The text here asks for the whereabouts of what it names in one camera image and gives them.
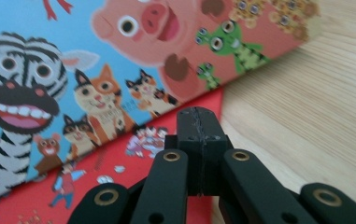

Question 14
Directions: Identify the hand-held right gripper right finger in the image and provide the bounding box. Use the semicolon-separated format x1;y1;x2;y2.
199;107;234;197

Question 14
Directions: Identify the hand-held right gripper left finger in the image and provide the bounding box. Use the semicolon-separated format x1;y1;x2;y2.
164;106;206;197

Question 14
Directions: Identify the red picture book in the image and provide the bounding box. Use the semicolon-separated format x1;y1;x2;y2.
0;88;225;224

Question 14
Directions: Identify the cartoon animals picture book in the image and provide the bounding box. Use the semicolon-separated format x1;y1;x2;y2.
0;0;321;206

